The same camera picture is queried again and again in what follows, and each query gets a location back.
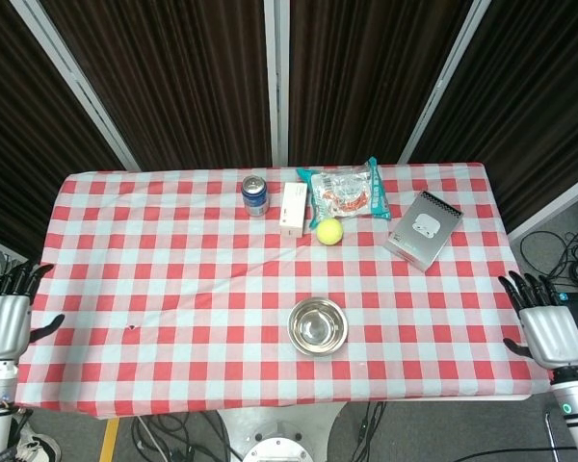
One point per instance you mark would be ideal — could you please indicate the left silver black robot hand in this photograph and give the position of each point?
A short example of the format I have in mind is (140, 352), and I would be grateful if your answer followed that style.
(5, 327)

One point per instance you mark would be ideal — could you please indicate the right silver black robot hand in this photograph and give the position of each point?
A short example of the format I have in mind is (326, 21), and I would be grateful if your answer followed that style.
(554, 337)

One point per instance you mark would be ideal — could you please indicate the white partition base bar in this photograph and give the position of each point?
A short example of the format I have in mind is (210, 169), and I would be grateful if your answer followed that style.
(554, 204)
(5, 248)

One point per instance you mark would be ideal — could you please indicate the grey metal stand leg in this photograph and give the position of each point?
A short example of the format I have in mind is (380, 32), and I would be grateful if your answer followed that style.
(549, 433)

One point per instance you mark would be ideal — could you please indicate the white sneaker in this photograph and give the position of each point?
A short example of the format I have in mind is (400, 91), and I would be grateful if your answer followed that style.
(41, 447)

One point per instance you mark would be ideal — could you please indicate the silver earbuds box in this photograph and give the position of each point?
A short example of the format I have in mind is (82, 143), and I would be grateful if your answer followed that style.
(421, 231)

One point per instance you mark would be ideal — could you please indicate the dark brown curtain panel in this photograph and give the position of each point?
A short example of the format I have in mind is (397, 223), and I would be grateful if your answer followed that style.
(173, 82)
(24, 144)
(366, 77)
(534, 106)

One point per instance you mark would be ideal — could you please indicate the red white checked tablecloth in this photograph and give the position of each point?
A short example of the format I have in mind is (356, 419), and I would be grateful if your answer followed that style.
(197, 289)

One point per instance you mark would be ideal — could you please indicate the yellow tennis ball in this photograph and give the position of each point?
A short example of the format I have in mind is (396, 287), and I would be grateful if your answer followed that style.
(329, 232)

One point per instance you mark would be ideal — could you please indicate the clear teal snack bag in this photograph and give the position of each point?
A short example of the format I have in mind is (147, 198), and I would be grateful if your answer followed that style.
(347, 192)

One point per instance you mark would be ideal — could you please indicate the blue soda can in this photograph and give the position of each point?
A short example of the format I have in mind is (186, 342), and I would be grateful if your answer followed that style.
(255, 197)

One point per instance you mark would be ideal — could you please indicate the white cardboard box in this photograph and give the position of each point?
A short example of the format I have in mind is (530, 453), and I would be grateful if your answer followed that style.
(293, 209)

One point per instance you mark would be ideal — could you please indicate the white partition post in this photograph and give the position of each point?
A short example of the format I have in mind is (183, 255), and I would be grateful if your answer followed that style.
(438, 91)
(276, 82)
(77, 91)

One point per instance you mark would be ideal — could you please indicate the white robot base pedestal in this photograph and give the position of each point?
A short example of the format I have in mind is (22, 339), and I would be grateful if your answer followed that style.
(279, 423)

